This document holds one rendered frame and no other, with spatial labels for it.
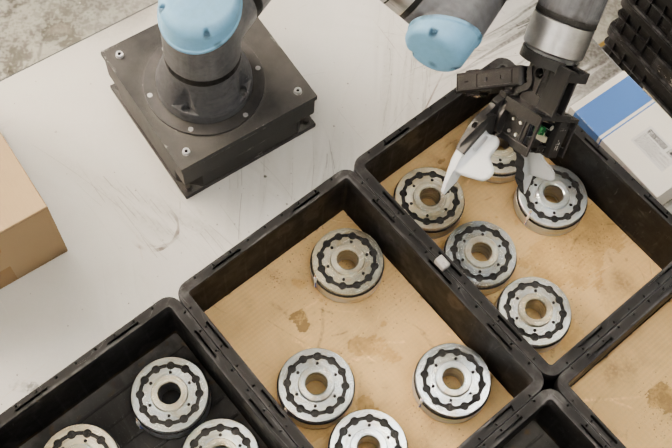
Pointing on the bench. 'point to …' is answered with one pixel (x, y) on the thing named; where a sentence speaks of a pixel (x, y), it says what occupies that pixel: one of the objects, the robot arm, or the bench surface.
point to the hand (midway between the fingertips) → (479, 192)
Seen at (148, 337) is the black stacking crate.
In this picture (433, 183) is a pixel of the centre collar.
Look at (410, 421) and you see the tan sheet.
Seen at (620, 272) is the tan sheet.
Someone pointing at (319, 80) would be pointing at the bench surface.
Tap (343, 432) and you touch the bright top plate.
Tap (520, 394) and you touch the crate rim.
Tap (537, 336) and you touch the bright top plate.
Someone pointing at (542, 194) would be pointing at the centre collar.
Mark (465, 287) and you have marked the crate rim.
